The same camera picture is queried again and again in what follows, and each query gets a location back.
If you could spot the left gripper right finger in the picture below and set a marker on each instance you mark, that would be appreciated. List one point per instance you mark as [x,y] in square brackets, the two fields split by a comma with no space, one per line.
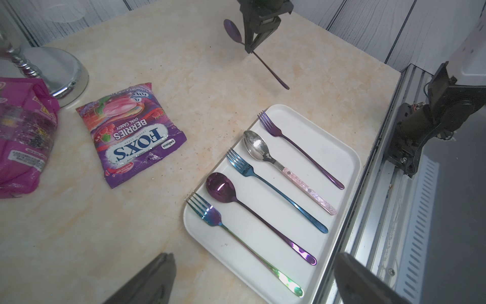
[356,284]

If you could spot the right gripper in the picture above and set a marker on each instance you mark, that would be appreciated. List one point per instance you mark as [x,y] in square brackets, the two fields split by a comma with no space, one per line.
[261,19]

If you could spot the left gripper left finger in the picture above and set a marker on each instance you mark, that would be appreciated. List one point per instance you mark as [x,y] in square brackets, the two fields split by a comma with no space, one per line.
[153,284]

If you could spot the dark purple spoon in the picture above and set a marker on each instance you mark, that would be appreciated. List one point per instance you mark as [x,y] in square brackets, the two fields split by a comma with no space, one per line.
[222,189]
[233,32]

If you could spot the dark purple fork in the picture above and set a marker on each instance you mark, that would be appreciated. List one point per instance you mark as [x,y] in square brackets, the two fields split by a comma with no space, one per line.
[272,129]

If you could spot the rainbow green fork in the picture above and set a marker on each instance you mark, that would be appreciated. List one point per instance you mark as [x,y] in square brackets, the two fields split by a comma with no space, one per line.
[210,215]

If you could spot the silver spoon pink handle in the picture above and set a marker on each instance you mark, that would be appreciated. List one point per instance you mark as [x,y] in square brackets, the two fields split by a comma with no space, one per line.
[258,149]

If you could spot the white rectangular tray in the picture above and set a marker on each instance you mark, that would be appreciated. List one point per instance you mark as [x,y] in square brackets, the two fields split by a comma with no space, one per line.
[334,156]

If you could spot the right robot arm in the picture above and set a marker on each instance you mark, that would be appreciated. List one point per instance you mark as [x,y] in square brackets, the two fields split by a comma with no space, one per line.
[448,103]

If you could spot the Fox's berries candy bag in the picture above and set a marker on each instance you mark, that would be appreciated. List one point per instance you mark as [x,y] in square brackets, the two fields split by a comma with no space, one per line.
[130,131]

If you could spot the chrome glass holder stand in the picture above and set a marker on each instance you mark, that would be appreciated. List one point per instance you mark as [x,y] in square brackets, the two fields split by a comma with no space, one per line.
[64,75]

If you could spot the magenta grape snack pack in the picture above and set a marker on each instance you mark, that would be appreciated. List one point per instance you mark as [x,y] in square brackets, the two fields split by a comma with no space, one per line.
[29,120]

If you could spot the aluminium front rail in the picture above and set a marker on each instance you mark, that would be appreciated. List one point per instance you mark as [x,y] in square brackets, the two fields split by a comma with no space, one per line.
[423,235]

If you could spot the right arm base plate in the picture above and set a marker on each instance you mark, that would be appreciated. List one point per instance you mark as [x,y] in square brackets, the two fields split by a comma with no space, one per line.
[413,124]

